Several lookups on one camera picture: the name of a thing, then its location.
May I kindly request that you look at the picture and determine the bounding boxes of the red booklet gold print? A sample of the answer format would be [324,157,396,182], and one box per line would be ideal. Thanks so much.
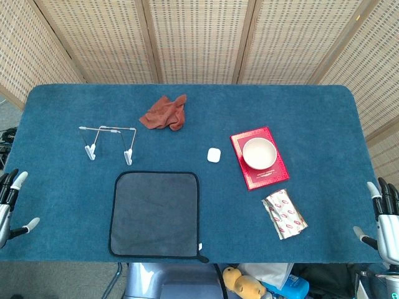
[229,126,291,191]

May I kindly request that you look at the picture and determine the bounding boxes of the metal wire stand white clips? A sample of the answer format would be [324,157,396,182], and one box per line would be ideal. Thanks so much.
[78,125,137,166]

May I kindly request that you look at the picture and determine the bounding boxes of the thin blue cable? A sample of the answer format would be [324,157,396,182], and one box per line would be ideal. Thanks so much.
[101,262,124,299]

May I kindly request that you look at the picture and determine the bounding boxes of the grey blue robot torso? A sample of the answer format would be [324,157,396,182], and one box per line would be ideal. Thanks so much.
[124,262,225,299]

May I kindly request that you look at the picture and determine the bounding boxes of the dark grey cloth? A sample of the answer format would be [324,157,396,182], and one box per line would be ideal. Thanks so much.
[108,171,210,264]

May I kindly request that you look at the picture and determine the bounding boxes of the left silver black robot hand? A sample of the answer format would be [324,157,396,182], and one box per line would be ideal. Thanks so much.
[0,169,41,249]

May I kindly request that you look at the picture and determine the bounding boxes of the blue plastic bottle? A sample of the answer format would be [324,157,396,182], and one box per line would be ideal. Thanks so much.
[267,273,310,299]

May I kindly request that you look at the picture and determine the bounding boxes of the white plastic bag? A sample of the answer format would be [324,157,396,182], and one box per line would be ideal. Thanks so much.
[238,263,294,290]

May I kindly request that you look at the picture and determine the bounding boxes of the silver foil packet red logos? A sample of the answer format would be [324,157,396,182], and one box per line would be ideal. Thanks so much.
[261,188,309,241]

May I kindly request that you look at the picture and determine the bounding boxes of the woven bamboo folding screen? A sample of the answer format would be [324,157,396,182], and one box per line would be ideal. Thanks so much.
[0,0,399,191]

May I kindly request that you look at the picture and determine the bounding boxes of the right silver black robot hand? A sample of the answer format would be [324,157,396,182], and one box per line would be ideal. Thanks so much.
[353,177,399,265]

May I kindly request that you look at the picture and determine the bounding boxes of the black cable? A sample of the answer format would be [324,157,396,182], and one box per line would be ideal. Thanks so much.
[213,263,228,299]

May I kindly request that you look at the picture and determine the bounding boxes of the yellow plush toy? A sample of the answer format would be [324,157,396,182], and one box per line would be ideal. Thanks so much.
[222,266,267,299]

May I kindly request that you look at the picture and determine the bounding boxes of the cream bowl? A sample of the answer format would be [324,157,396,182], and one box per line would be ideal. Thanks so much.
[242,138,277,171]

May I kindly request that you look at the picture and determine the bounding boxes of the white earbud case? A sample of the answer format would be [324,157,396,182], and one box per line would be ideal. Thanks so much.
[206,147,221,163]

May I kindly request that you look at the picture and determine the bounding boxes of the black bag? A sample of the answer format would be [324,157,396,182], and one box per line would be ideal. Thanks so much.
[292,263,361,299]

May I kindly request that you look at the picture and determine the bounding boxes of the rust brown crumpled cloth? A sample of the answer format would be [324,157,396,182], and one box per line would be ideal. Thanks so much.
[138,93,188,132]

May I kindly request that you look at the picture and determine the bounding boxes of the black equipment with cables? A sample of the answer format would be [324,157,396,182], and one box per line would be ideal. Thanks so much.
[0,126,18,171]

